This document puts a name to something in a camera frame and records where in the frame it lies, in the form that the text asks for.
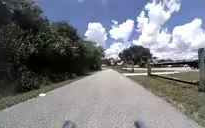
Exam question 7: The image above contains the round dark tree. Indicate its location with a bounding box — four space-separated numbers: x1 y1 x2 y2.
118 45 154 68

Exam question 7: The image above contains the grey paved path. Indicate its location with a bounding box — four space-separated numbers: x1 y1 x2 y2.
0 68 204 128

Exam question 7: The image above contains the pale grey road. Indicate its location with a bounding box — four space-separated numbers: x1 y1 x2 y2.
121 67 191 77

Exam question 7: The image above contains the white litter piece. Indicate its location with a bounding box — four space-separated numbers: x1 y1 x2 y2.
38 92 47 98

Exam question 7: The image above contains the robot's own part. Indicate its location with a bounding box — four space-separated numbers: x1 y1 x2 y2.
133 119 148 128
61 120 78 128

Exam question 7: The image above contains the dense row of trees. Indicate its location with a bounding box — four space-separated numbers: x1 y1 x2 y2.
0 0 106 101

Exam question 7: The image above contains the long low shelter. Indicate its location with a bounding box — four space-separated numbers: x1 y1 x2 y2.
149 59 205 69

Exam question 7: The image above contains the wide grass field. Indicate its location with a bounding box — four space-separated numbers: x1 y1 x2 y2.
118 68 205 128

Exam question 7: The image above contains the wooden post fence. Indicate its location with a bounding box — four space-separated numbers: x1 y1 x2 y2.
129 47 205 93

